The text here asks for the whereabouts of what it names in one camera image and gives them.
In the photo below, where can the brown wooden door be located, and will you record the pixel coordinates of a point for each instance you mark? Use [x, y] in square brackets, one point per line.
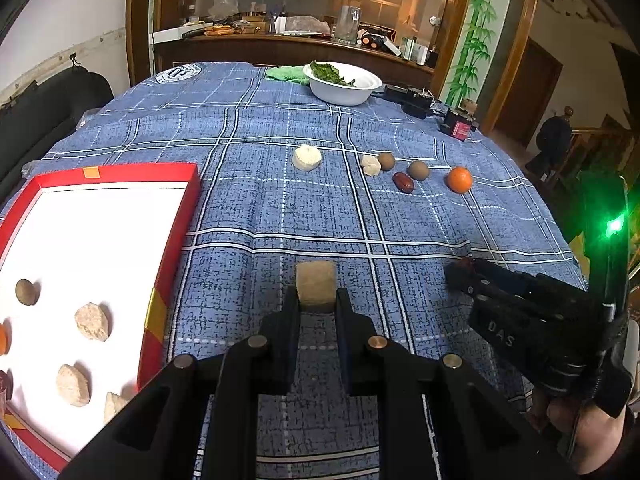
[530, 90]

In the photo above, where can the large mandarin orange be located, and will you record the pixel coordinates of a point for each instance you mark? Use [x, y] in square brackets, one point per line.
[2, 337]

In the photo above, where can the person's right hand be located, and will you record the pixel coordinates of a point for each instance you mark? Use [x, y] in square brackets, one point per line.
[590, 435]

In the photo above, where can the small mandarin orange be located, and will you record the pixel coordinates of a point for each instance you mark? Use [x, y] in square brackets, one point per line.
[459, 179]

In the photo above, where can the green cloth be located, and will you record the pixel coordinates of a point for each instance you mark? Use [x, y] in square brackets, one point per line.
[285, 74]

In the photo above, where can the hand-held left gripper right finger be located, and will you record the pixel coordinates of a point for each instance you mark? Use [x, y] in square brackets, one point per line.
[350, 360]

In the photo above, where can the black sofa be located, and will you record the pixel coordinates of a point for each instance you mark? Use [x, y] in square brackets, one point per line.
[45, 110]

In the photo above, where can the bamboo wall painting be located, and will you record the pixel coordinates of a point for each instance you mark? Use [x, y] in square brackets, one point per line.
[475, 25]

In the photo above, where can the pale beige chunk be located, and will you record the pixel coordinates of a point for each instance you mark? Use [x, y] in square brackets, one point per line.
[315, 282]
[73, 385]
[306, 157]
[93, 321]
[114, 406]
[370, 165]

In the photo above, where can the glass pitcher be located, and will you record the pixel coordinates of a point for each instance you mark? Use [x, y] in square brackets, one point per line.
[346, 27]

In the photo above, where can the green leaves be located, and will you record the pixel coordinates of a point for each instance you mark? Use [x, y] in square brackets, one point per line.
[325, 72]

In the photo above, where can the long white box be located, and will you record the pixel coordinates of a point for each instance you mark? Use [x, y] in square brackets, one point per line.
[170, 34]

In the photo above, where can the red box with white inside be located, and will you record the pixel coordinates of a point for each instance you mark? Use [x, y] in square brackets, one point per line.
[100, 240]

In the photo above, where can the white bowl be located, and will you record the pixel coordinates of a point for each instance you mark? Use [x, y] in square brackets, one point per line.
[345, 94]

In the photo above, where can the black headphones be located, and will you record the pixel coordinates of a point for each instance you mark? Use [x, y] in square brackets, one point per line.
[373, 40]

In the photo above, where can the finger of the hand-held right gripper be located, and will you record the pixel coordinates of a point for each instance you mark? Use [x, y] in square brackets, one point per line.
[470, 285]
[505, 275]

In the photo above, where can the black power adapter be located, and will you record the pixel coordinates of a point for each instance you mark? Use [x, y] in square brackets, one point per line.
[415, 105]

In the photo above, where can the clear plastic bag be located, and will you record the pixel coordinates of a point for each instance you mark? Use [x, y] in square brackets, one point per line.
[89, 119]
[30, 167]

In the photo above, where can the black jar with red label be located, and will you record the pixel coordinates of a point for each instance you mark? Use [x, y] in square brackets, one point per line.
[456, 127]

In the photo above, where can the wooden cabinet with glass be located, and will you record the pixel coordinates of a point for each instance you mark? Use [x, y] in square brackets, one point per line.
[280, 52]

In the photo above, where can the wooden stair railing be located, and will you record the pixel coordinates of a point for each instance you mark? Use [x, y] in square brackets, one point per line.
[595, 145]

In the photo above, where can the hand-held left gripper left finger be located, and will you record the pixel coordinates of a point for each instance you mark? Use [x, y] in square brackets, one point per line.
[294, 350]

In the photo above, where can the brown longan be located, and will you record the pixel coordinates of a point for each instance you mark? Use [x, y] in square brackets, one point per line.
[386, 161]
[418, 170]
[26, 292]

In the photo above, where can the pink plastic bag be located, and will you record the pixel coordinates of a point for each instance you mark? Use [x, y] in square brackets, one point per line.
[307, 25]

